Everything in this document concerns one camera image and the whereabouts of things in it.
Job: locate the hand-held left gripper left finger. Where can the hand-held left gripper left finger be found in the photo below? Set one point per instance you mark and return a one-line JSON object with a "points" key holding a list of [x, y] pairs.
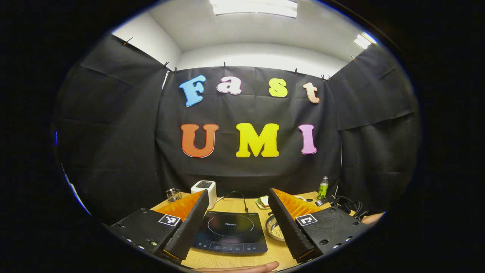
{"points": [[189, 223]]}

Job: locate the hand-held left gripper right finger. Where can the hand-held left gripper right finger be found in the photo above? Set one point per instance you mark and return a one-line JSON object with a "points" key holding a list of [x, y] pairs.
{"points": [[286, 223]]}

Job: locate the stainless steel pot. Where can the stainless steel pot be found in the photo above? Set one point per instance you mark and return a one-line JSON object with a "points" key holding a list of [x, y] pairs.
{"points": [[273, 227]]}

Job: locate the black induction cooktop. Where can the black induction cooktop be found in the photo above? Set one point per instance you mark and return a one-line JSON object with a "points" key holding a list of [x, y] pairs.
{"points": [[231, 231]]}

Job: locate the pile of soybeans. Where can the pile of soybeans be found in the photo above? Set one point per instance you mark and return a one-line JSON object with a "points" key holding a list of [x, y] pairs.
{"points": [[279, 230]]}

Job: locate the sandwich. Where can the sandwich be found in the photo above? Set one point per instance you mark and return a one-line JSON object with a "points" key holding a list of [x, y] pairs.
{"points": [[264, 201]]}

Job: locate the white sandwich plate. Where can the white sandwich plate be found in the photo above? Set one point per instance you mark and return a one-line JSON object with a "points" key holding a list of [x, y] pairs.
{"points": [[258, 206]]}

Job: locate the white toaster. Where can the white toaster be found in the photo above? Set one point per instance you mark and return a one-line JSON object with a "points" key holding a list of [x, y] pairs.
{"points": [[204, 189]]}

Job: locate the green drink bottle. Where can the green drink bottle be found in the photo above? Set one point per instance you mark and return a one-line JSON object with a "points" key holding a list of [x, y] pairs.
{"points": [[323, 189]]}

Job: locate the small ceiling light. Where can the small ceiling light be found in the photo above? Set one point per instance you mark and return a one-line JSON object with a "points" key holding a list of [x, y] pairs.
{"points": [[363, 41]]}

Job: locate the ceiling light panel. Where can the ceiling light panel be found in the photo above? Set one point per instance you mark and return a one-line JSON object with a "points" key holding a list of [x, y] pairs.
{"points": [[254, 7]]}

